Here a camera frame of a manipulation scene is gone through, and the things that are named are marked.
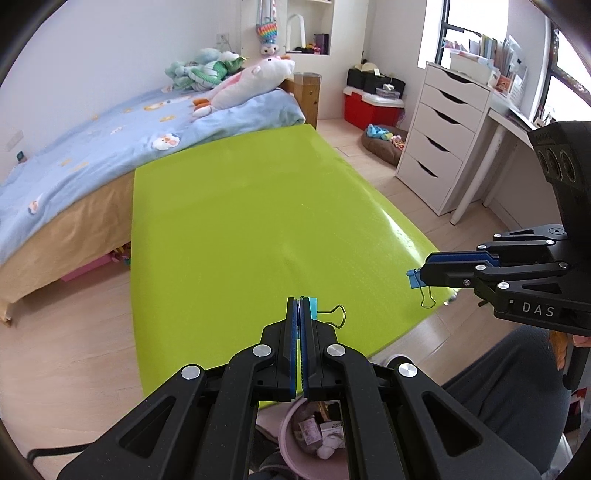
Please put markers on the colourful toys under bed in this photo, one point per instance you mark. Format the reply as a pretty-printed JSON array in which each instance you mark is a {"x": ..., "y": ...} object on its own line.
[{"x": 122, "y": 254}]

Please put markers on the large white pink plush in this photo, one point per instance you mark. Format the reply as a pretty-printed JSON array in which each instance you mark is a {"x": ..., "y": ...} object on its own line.
[{"x": 249, "y": 81}]

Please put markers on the beige hat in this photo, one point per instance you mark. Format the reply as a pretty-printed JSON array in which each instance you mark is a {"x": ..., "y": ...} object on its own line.
[{"x": 369, "y": 68}]

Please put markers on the rainbow hanging toy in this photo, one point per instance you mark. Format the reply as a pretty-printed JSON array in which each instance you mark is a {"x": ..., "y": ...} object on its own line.
[{"x": 268, "y": 34}]

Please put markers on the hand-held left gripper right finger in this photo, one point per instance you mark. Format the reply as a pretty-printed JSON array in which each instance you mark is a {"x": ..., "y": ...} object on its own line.
[{"x": 318, "y": 355}]

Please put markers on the stack of books and papers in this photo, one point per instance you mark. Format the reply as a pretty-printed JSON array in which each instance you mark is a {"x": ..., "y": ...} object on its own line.
[{"x": 503, "y": 50}]

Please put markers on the white arched object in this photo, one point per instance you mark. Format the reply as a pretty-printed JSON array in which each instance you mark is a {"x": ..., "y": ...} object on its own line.
[{"x": 295, "y": 27}]

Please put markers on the white wall shelf niche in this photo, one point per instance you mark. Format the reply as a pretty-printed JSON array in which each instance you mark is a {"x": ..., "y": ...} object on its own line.
[{"x": 309, "y": 27}]

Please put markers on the white knotted cloth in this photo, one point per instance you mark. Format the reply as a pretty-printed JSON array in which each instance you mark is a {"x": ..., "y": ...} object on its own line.
[{"x": 330, "y": 446}]

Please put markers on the pink storage box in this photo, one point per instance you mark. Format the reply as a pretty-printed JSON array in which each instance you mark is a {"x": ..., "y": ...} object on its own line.
[{"x": 87, "y": 270}]

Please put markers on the wooden bed with beige skirt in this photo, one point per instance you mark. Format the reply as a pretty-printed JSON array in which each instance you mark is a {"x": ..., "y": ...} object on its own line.
[{"x": 69, "y": 230}]

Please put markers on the black base leg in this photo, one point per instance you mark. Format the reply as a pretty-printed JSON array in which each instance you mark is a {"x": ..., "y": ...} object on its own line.
[{"x": 55, "y": 453}]

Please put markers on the white storage box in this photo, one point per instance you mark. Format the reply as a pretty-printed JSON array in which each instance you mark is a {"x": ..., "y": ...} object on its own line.
[{"x": 471, "y": 67}]

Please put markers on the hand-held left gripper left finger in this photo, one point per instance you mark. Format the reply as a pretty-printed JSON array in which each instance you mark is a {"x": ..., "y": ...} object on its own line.
[{"x": 295, "y": 332}]

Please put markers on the black fabric bag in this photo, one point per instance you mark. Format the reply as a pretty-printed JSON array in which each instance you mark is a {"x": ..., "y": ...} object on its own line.
[
  {"x": 385, "y": 83},
  {"x": 356, "y": 78}
]

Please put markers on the grey slipper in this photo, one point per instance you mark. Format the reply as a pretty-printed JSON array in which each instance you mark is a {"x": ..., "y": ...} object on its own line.
[{"x": 274, "y": 465}]

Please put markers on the green plush toy pile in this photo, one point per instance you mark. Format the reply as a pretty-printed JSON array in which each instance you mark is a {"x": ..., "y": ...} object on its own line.
[{"x": 203, "y": 71}]

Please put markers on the black purple box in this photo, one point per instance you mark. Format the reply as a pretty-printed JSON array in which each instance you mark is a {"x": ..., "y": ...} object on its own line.
[{"x": 321, "y": 42}]

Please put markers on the white printed packet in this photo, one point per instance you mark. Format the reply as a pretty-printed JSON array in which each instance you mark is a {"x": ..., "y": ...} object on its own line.
[{"x": 332, "y": 428}]

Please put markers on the blue binder clip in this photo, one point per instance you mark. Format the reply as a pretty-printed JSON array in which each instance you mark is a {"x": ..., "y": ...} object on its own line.
[
  {"x": 413, "y": 278},
  {"x": 313, "y": 308}
]

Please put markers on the pink plastic bin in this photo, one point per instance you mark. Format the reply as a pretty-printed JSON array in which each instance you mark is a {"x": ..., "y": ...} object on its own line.
[{"x": 287, "y": 434}]

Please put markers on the blue yellow pet toy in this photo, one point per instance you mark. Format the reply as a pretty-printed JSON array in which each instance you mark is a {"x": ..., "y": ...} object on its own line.
[{"x": 378, "y": 132}]

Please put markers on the pale pink packet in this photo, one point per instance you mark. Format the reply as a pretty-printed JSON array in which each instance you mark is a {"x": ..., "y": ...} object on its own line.
[{"x": 307, "y": 431}]

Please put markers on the red storage box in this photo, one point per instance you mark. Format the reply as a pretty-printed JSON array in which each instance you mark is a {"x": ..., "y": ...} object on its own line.
[{"x": 364, "y": 110}]

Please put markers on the person's leg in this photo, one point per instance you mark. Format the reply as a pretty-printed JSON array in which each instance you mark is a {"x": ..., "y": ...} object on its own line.
[{"x": 508, "y": 369}]

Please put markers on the brown pet bed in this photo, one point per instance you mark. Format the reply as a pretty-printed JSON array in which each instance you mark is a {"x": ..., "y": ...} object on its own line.
[{"x": 378, "y": 150}]

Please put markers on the white desk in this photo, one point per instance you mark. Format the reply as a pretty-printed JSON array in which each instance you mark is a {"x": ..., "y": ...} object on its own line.
[{"x": 503, "y": 120}]

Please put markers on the white drawer cabinet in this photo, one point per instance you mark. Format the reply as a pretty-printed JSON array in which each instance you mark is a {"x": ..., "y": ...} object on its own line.
[{"x": 438, "y": 138}]

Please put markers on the person's right hand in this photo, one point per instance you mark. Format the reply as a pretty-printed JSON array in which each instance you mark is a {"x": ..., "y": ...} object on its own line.
[{"x": 582, "y": 340}]

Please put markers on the pink pet toy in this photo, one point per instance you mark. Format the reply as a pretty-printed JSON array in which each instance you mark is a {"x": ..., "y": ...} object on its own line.
[{"x": 398, "y": 141}]

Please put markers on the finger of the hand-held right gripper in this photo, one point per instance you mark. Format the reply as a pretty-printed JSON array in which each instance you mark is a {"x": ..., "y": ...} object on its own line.
[
  {"x": 448, "y": 277},
  {"x": 461, "y": 258}
]

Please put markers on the dark framed window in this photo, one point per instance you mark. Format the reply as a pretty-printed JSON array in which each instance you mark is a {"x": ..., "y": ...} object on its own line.
[{"x": 444, "y": 27}]

